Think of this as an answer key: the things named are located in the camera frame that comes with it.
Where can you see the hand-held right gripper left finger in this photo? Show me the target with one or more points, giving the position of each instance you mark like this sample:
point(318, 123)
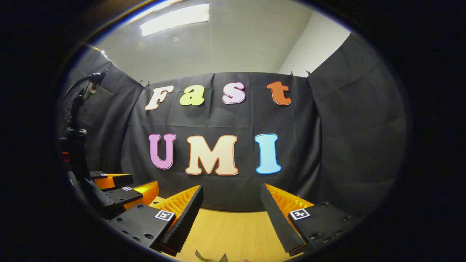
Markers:
point(187, 222)

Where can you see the black backdrop cloth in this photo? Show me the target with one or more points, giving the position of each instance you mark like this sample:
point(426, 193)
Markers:
point(346, 127)

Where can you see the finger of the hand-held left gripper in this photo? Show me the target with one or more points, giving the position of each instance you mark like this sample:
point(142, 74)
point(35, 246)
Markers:
point(125, 196)
point(118, 179)

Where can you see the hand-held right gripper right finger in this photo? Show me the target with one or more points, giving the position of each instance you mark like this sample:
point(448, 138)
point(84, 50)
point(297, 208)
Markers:
point(276, 222)

